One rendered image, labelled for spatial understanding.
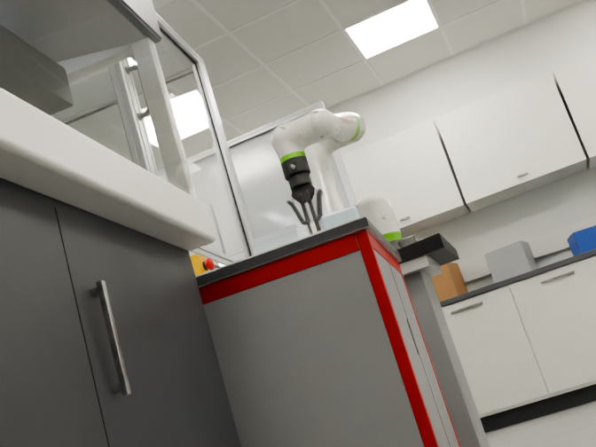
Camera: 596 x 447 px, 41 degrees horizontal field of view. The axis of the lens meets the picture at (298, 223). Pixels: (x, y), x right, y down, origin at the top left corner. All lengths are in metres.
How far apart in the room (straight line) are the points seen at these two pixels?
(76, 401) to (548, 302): 4.45
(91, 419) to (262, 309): 0.78
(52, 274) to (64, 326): 0.09
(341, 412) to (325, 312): 0.24
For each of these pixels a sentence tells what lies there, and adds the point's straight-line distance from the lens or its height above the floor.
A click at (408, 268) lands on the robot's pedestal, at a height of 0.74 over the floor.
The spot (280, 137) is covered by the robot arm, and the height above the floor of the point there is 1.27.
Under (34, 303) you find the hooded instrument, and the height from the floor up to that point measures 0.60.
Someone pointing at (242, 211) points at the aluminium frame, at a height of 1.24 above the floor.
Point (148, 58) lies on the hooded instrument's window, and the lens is 2.02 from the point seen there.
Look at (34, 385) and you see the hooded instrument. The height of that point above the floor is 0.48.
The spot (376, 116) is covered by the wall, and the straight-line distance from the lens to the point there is 6.61.
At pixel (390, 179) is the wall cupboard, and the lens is 6.08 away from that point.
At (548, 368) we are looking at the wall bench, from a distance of 5.45.
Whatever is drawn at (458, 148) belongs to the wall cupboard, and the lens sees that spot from 6.03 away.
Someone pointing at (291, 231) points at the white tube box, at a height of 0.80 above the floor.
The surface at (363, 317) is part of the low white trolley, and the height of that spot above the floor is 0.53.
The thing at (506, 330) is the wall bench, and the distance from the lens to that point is 5.47.
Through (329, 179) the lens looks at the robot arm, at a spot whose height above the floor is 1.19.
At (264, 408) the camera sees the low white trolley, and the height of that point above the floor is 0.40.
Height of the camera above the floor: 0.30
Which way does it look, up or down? 15 degrees up
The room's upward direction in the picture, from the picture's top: 17 degrees counter-clockwise
